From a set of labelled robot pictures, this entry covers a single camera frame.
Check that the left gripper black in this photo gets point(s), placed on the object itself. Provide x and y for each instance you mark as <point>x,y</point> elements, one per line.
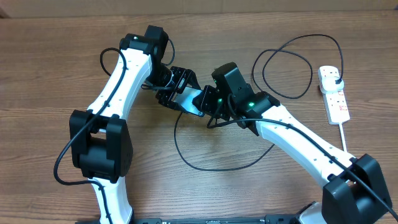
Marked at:
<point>165,98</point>

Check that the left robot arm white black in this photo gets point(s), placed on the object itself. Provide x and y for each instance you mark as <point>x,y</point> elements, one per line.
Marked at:
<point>99,138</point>

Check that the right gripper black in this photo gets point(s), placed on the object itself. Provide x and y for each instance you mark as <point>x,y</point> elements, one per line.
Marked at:
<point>204,105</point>

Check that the white charger plug adapter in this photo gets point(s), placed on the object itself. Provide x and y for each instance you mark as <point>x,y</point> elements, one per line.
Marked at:
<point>331,84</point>

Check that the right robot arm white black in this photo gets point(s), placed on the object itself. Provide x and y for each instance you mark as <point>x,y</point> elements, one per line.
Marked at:
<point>354,189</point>

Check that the white power strip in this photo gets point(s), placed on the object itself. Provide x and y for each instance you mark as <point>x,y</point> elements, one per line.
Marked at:
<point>335,103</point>

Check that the cardboard board backdrop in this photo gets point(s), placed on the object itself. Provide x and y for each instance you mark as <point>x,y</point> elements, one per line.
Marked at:
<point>82,8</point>

